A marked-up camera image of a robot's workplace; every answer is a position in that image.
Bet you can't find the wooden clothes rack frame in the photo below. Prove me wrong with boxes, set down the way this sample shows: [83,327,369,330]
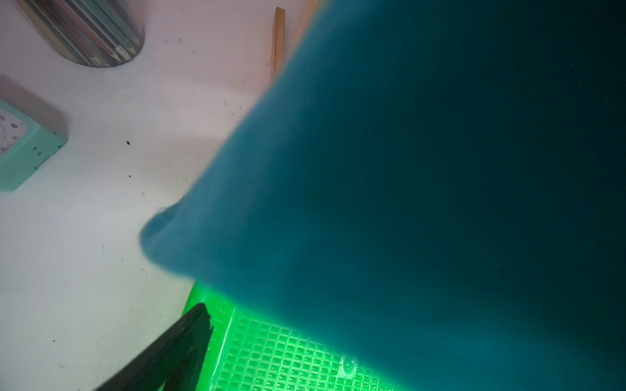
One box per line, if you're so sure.
[270,0,321,84]

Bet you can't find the green plastic basket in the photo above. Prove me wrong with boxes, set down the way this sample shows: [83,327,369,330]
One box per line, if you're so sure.
[184,283,402,391]

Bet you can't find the clear pencil cup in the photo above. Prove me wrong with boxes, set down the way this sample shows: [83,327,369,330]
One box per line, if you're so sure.
[14,0,145,68]

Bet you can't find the teal t-shirt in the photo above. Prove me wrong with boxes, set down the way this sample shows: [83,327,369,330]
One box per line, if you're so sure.
[140,1,625,390]

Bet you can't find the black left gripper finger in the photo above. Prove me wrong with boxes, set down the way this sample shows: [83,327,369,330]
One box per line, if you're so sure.
[97,303,213,391]

